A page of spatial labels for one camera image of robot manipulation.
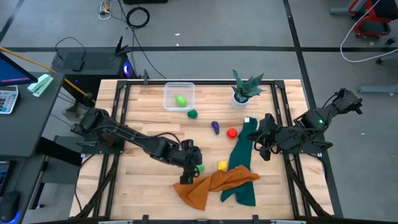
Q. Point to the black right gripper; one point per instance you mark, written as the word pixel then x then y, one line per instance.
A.
pixel 265 155

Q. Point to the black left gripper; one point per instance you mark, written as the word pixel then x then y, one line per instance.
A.
pixel 185 179

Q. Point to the light green toy pear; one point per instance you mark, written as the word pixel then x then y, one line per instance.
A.
pixel 201 168

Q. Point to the yellow toy lemon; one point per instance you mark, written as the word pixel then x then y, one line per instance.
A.
pixel 222 165

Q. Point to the red toy tomato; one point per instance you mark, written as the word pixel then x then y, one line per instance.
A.
pixel 232 133

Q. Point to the purple toy eggplant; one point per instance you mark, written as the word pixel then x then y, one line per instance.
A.
pixel 215 127

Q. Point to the dark green toy vegetable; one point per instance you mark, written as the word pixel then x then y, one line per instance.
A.
pixel 192 114

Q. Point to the light green split toy fruit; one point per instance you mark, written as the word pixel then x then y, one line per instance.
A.
pixel 181 101

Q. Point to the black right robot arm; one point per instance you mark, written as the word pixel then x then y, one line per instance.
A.
pixel 311 127

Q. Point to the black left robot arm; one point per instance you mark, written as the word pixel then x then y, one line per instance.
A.
pixel 130 137

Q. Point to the clear plastic tupperware container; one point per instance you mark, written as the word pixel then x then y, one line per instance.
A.
pixel 169 90

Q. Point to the dark teal cloth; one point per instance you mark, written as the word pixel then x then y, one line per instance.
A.
pixel 242 149

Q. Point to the orange cloth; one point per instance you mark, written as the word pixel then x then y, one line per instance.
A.
pixel 211 186

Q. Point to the snake plant in white pot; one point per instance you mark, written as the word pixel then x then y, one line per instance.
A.
pixel 244 93

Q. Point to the grey table foot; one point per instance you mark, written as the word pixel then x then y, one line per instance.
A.
pixel 376 89

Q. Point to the grey floor stand base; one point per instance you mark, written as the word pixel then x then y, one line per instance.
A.
pixel 76 112

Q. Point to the black computer tower with antenna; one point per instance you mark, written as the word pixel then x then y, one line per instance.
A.
pixel 93 65

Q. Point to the red chair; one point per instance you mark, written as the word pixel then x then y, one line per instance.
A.
pixel 373 28

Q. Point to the dark grey desk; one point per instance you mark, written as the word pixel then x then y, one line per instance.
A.
pixel 31 124

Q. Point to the mint green stapler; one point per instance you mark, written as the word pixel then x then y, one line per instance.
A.
pixel 40 85

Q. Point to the grey calculator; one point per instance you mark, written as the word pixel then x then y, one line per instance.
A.
pixel 7 99

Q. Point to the computer monitor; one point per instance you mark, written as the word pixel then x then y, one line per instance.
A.
pixel 12 73

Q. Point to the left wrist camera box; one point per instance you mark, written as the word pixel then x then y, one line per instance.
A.
pixel 191 152

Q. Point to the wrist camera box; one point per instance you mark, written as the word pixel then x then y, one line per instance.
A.
pixel 275 132
pixel 191 152

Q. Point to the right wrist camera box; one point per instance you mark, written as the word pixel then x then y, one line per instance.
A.
pixel 275 132

